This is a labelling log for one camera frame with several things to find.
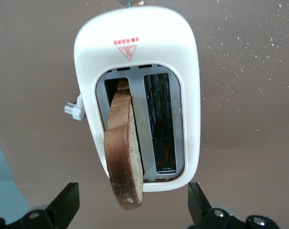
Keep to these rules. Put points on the white two-slot toaster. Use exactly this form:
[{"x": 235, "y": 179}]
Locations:
[{"x": 134, "y": 28}]

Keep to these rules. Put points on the toasted bread slice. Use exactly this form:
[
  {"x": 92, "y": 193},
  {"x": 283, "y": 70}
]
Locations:
[{"x": 120, "y": 155}]

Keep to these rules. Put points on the white toaster power plug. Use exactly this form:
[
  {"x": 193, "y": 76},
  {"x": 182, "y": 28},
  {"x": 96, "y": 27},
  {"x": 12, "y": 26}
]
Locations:
[{"x": 75, "y": 112}]

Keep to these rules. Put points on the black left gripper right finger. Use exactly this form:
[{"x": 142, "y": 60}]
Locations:
[{"x": 199, "y": 210}]

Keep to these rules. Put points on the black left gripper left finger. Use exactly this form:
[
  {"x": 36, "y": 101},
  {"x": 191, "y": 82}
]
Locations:
[{"x": 63, "y": 210}]

